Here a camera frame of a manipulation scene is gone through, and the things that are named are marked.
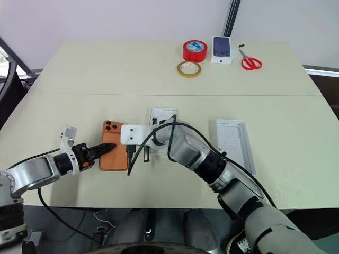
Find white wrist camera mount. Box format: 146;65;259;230
58;124;80;176
120;124;149;146

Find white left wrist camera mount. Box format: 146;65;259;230
58;124;80;176

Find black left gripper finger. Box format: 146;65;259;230
89;142;118;155
90;148;113;160

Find white box with phone picture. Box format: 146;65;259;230
210;35;234;65

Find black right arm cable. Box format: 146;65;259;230
127;114;278;210

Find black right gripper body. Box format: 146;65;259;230
125;143;152;154

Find red handled scissors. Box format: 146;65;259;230
238;48;263;71

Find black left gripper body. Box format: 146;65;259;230
72;143;95;172

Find white bar with dark furniture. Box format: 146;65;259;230
301;63;339;120

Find red tape roll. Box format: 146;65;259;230
182;40;208;63

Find thin white cable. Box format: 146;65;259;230
94;210;115;229

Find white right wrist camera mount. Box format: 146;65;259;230
120;124;149;146

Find small black floor device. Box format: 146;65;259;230
92;225;115;246

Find black and white shoe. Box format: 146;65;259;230
225;229;252;254

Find dark chair frame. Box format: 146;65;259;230
0;36;43;130

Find yellow tape roll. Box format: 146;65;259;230
176;60;202;79

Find black wall strip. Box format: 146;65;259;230
221;0;242;37

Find white phone box lid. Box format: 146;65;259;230
216;119;258;176

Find orange phone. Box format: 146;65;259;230
98;120;130;172

